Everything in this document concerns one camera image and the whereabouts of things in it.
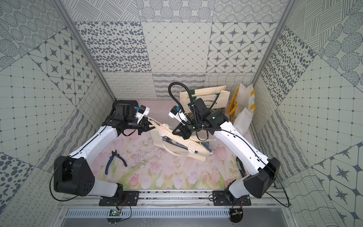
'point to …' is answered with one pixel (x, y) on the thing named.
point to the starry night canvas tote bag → (198, 149)
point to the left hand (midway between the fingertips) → (160, 126)
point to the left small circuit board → (114, 212)
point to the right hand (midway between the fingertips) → (175, 134)
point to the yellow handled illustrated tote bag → (242, 108)
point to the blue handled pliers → (110, 159)
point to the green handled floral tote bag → (217, 98)
